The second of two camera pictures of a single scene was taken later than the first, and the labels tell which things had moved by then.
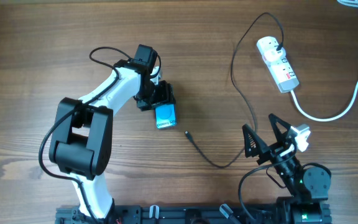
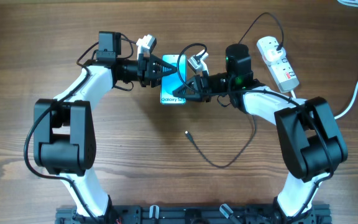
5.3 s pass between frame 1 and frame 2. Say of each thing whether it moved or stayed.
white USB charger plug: stayed
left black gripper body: moved
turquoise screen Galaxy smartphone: moved
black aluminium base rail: stayed
